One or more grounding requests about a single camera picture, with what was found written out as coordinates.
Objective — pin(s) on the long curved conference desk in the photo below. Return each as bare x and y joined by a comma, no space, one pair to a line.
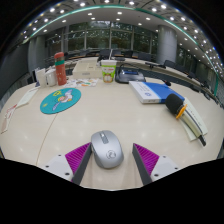
156,71

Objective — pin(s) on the silver grey computer mouse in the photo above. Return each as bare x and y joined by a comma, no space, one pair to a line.
107,150

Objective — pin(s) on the dark grey conference microphone unit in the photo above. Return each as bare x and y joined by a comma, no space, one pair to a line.
130,76

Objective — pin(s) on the red bottle with green band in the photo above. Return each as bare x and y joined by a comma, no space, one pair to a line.
60,71

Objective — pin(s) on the beige cardboard box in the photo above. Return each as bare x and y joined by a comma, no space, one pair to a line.
86,70

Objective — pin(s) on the colourful sticker sheet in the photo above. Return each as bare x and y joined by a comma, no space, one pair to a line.
81,82

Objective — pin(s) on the group of ceiling lights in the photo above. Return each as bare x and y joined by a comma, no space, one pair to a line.
82,4

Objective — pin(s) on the white lidded mug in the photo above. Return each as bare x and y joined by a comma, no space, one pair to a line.
51,78

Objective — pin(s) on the round teal printed mouse pad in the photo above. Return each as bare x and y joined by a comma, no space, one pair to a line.
60,101

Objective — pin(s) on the white paper booklet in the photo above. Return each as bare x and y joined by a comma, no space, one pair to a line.
198,121

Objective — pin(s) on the red and white magazine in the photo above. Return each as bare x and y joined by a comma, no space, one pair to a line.
8,118

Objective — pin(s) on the green printed paper cup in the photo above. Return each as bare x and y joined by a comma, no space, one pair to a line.
108,73

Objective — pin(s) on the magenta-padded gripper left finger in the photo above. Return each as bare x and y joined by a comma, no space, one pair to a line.
55,165

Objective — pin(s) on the white printed leaflet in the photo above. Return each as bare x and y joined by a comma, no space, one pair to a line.
27,97

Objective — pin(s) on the tall white paper cup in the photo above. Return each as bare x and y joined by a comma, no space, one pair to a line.
41,78

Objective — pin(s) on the blue and white book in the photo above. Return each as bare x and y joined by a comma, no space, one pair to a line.
160,91

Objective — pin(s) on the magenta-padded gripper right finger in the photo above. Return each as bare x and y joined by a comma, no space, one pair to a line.
164,165

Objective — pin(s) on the group of dark office chairs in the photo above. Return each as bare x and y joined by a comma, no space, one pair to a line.
105,52

